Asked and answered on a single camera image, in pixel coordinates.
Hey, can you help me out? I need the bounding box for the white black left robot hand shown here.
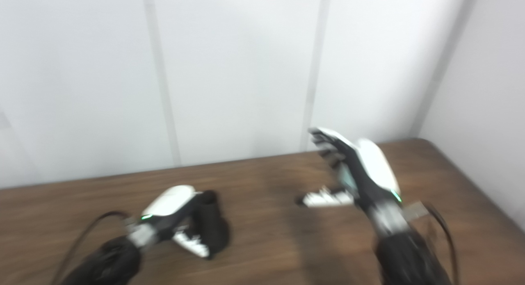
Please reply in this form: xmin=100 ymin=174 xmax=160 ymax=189
xmin=135 ymin=185 xmax=214 ymax=259

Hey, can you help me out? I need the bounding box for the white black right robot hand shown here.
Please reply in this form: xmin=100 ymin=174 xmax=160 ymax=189
xmin=296 ymin=127 xmax=404 ymax=214

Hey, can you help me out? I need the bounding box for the black flared nozzle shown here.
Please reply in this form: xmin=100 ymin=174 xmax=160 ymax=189
xmin=193 ymin=190 xmax=230 ymax=259

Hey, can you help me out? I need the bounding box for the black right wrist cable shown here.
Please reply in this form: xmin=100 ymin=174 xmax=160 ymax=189
xmin=404 ymin=201 xmax=460 ymax=285

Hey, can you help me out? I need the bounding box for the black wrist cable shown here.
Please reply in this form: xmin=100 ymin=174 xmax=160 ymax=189
xmin=404 ymin=201 xmax=460 ymax=285
xmin=51 ymin=211 xmax=136 ymax=285

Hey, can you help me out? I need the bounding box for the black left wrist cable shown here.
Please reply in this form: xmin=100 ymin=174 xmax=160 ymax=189
xmin=51 ymin=211 xmax=136 ymax=285

